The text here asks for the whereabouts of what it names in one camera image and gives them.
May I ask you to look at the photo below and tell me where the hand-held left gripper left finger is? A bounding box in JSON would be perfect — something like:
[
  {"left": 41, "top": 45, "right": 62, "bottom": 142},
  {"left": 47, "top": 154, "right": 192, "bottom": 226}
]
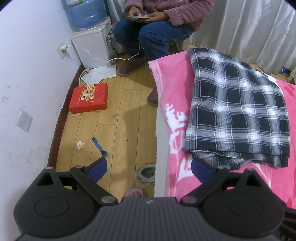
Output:
[{"left": 35, "top": 158, "right": 117, "bottom": 206}]

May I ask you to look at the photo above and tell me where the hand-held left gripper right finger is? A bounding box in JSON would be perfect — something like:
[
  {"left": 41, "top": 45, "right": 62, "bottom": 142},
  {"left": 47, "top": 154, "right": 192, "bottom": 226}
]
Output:
[{"left": 180, "top": 159, "right": 270, "bottom": 205}]

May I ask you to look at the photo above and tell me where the black white plaid shirt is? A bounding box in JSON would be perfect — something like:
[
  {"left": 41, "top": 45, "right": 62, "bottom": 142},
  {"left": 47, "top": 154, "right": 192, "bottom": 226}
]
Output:
[{"left": 185, "top": 48, "right": 290, "bottom": 171}]

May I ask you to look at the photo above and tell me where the blue pen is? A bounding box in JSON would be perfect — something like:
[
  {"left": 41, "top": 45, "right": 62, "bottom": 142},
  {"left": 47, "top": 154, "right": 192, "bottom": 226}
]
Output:
[{"left": 92, "top": 137, "right": 108, "bottom": 158}]

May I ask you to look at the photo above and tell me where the purple slipper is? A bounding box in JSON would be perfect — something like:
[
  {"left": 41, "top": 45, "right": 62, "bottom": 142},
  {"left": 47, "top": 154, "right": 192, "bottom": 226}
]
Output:
[{"left": 125, "top": 188, "right": 144, "bottom": 198}]

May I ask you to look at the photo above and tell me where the grey shoe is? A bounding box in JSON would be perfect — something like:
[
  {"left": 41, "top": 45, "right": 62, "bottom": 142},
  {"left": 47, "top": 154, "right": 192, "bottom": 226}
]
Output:
[{"left": 136, "top": 164, "right": 156, "bottom": 182}]

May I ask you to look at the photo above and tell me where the red gift box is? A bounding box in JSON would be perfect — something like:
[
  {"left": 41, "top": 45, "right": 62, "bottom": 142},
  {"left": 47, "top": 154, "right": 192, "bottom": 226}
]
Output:
[{"left": 69, "top": 83, "right": 109, "bottom": 114}]

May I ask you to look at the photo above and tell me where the pink floral blanket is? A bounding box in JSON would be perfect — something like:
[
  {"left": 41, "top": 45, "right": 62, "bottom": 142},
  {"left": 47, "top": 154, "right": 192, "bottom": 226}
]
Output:
[{"left": 148, "top": 52, "right": 296, "bottom": 209}]

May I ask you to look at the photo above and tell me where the white paper on floor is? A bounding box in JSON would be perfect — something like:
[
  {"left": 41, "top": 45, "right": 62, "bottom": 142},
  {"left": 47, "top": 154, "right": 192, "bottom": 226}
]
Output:
[{"left": 81, "top": 65, "right": 117, "bottom": 85}]

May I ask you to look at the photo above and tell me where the white water dispenser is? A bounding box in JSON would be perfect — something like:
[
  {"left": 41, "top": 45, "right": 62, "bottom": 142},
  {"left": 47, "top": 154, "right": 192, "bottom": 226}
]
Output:
[{"left": 70, "top": 23, "right": 114, "bottom": 69}]

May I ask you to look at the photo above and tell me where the grey curtain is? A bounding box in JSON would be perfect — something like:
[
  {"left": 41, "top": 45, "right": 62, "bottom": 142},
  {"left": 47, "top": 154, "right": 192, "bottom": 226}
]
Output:
[{"left": 185, "top": 0, "right": 296, "bottom": 75}]

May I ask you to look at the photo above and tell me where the blue water bottle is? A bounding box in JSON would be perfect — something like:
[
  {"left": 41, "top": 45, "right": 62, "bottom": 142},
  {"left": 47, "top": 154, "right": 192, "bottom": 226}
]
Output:
[{"left": 61, "top": 0, "right": 107, "bottom": 30}]

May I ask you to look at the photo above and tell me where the white wall switch plate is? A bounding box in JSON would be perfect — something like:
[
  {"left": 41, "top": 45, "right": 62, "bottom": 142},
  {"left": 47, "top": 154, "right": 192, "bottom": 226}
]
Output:
[{"left": 16, "top": 109, "right": 33, "bottom": 132}]

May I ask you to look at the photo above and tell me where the white charger cable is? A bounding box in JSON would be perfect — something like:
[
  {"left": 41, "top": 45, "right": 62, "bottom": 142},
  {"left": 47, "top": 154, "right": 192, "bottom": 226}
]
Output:
[{"left": 66, "top": 43, "right": 141, "bottom": 81}]

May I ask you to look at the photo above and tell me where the white wall socket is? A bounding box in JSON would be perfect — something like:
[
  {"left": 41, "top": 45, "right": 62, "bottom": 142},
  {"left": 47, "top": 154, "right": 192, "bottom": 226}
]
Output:
[{"left": 57, "top": 43, "right": 70, "bottom": 59}]

